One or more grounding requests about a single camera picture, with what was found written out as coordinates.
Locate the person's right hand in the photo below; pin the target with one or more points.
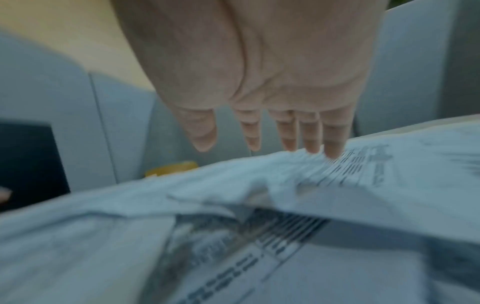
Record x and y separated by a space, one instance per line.
255 59

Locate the person's left hand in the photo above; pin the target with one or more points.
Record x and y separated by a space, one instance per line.
4 196

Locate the pile of printed papers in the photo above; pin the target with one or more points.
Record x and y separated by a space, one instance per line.
337 252

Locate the black monitor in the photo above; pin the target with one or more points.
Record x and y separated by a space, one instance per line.
30 163

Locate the yellow chair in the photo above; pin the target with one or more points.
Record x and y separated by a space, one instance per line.
172 169

